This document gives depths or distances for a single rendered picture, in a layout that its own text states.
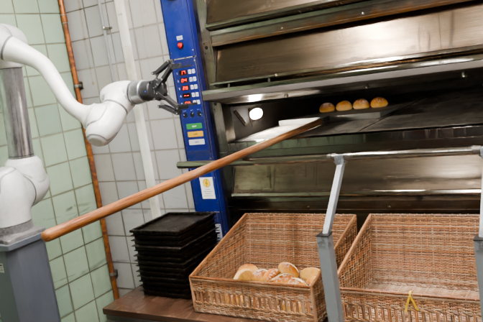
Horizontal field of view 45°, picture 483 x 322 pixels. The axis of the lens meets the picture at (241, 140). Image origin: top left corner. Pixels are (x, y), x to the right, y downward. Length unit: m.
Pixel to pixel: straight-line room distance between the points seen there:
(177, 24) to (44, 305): 1.34
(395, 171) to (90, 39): 1.69
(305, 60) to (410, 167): 0.61
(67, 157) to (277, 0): 1.40
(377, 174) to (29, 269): 1.42
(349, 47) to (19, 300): 1.62
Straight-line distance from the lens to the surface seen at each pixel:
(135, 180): 3.12
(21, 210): 2.43
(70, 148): 3.21
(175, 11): 2.78
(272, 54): 2.56
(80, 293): 3.30
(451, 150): 1.96
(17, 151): 2.59
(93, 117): 2.19
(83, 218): 1.61
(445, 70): 2.16
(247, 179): 2.71
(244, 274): 2.59
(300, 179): 2.58
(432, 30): 2.32
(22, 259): 2.43
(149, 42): 2.92
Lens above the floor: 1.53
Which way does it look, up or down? 7 degrees down
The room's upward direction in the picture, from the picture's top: 9 degrees counter-clockwise
